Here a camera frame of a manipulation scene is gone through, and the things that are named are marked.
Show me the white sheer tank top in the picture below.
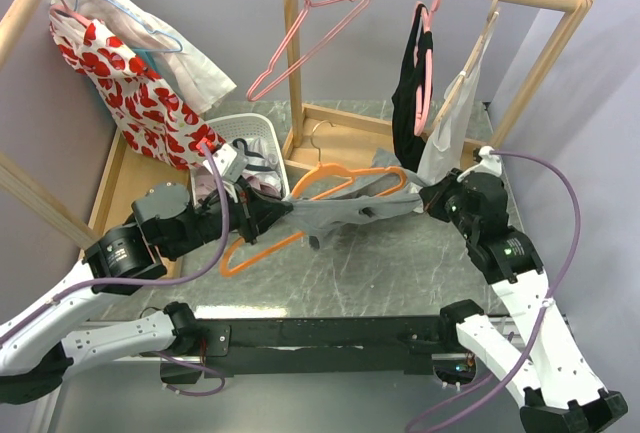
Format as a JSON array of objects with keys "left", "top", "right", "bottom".
[{"left": 417, "top": 53, "right": 483, "bottom": 186}]

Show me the purple cable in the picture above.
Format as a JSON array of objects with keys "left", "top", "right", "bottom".
[
  {"left": 0, "top": 145, "right": 232, "bottom": 349},
  {"left": 404, "top": 150, "right": 584, "bottom": 433}
]

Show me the red floral white garment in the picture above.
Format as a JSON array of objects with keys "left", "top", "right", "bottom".
[{"left": 49, "top": 3, "right": 225, "bottom": 170}]

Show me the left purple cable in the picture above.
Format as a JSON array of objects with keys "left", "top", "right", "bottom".
[{"left": 0, "top": 145, "right": 232, "bottom": 349}]

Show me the orange plastic hanger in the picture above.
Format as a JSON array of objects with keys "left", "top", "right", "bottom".
[{"left": 218, "top": 120, "right": 409, "bottom": 279}]

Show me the right wooden clothes rack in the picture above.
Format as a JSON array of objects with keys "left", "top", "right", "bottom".
[{"left": 279, "top": 0, "right": 599, "bottom": 184}]

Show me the black tank top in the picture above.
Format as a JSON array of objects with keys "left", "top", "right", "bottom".
[{"left": 391, "top": 2, "right": 433, "bottom": 172}]

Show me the pink plastic hanger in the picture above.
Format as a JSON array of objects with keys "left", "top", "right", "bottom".
[{"left": 413, "top": 0, "right": 442, "bottom": 136}]

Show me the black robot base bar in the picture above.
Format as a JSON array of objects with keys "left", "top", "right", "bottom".
[{"left": 162, "top": 302, "right": 466, "bottom": 377}]

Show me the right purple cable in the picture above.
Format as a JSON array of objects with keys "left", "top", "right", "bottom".
[{"left": 404, "top": 150, "right": 584, "bottom": 433}]

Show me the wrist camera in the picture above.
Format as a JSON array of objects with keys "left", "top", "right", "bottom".
[
  {"left": 457, "top": 146, "right": 503, "bottom": 183},
  {"left": 197, "top": 139, "right": 248, "bottom": 183}
]

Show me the left wooden clothes rack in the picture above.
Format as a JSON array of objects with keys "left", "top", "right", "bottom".
[{"left": 0, "top": 0, "right": 194, "bottom": 284}]

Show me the blue wire hanger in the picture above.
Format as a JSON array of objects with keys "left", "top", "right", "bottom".
[{"left": 67, "top": 0, "right": 184, "bottom": 54}]

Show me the beige wooden hanger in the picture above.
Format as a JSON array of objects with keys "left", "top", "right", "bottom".
[{"left": 432, "top": 0, "right": 500, "bottom": 128}]

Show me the mauve pink tank top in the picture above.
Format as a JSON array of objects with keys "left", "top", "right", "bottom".
[{"left": 194, "top": 167, "right": 282, "bottom": 200}]

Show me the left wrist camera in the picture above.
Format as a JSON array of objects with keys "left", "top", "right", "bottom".
[{"left": 197, "top": 139, "right": 248, "bottom": 183}]

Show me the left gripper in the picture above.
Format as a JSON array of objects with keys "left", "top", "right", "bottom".
[{"left": 164, "top": 172, "right": 293, "bottom": 259}]

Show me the grey tank top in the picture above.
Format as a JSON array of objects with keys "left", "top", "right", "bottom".
[{"left": 284, "top": 168, "right": 427, "bottom": 250}]

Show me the white pale pink garment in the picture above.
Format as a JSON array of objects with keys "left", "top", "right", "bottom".
[{"left": 65, "top": 0, "right": 237, "bottom": 114}]

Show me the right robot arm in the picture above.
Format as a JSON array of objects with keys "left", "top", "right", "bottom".
[{"left": 420, "top": 170, "right": 628, "bottom": 432}]

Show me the white plastic laundry basket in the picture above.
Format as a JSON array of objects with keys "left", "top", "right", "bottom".
[{"left": 206, "top": 113, "right": 290, "bottom": 198}]

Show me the wooden clothes rack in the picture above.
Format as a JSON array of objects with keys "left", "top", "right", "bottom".
[
  {"left": 0, "top": 0, "right": 194, "bottom": 284},
  {"left": 279, "top": 0, "right": 599, "bottom": 184}
]

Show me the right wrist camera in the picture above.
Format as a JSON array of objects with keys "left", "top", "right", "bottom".
[{"left": 457, "top": 146, "right": 503, "bottom": 183}]

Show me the white navy tank top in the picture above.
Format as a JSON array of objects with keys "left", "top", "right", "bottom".
[{"left": 232, "top": 138, "right": 283, "bottom": 198}]

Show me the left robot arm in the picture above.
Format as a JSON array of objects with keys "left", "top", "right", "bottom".
[{"left": 1, "top": 181, "right": 293, "bottom": 405}]

